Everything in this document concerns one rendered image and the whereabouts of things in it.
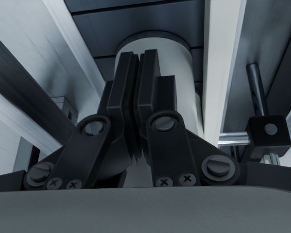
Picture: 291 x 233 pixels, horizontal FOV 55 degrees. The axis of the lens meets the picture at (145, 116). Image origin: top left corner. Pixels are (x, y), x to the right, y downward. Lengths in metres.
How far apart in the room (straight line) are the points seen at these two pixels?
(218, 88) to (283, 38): 0.12
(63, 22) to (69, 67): 0.12
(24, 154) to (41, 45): 0.12
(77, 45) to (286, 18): 0.16
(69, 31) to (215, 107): 0.10
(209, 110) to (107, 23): 0.08
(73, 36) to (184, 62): 0.07
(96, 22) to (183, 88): 0.06
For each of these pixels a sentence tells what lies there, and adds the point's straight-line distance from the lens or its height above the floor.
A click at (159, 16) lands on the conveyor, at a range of 0.17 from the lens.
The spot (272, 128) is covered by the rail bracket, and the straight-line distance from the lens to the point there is 0.25.
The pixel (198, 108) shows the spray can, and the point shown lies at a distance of 0.22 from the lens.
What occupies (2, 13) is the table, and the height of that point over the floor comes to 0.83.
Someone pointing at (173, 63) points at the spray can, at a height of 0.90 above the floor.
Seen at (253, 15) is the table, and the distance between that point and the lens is 0.25.
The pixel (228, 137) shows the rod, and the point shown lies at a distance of 0.25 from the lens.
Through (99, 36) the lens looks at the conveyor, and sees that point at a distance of 0.18.
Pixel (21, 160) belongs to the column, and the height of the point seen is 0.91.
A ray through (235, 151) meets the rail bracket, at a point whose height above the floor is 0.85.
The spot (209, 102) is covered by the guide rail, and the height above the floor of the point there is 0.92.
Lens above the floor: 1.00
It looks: 28 degrees down
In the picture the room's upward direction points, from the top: 179 degrees counter-clockwise
